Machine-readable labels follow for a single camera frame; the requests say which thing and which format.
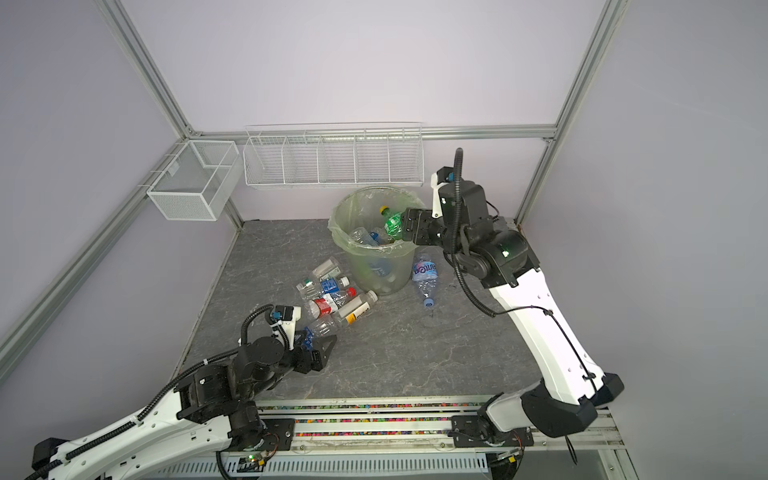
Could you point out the clear bottle blue pink label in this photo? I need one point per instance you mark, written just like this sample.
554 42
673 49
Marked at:
425 277

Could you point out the long white wire shelf basket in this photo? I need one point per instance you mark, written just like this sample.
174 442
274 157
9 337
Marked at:
341 155

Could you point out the green crushed plastic bottle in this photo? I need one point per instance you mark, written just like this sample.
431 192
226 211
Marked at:
393 223

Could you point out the blue label bottle back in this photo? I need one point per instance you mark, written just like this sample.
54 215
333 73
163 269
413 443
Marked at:
311 288

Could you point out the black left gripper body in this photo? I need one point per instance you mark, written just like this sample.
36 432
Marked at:
302 363

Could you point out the red label clear bottle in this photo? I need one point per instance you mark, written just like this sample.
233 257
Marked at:
330 302

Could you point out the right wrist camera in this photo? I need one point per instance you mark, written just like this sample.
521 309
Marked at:
444 198

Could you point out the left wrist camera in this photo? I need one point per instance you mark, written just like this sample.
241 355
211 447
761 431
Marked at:
282 320

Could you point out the blue label bottle white cap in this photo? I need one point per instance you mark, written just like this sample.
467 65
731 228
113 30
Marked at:
373 238

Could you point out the small white mesh basket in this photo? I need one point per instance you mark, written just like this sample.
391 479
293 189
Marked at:
198 181

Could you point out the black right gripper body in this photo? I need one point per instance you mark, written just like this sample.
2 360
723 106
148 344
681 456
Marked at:
432 233

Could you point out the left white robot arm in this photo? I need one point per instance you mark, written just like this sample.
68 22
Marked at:
208 408

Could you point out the green lined mesh waste bin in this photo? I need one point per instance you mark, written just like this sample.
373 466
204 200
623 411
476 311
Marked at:
384 269

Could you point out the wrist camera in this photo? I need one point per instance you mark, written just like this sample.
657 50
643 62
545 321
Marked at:
282 320
444 198

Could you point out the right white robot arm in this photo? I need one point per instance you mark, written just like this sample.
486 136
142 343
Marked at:
501 276

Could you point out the clear square bottle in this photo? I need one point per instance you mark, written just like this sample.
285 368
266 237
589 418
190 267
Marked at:
330 268

